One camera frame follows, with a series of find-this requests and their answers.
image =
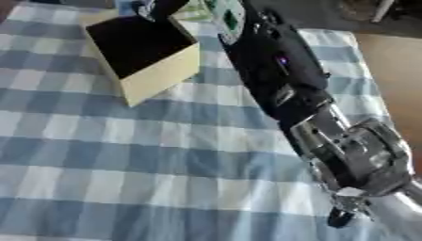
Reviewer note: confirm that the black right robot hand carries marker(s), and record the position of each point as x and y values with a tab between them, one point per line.
286	78

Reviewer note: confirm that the white and green carton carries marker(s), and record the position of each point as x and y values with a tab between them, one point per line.
229	20

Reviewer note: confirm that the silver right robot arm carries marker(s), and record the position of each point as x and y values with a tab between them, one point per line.
362	157

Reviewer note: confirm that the tan cardboard box black inside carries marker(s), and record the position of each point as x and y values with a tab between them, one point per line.
159	72

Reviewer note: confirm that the white furniture leg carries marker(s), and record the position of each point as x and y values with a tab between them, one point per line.
383	9

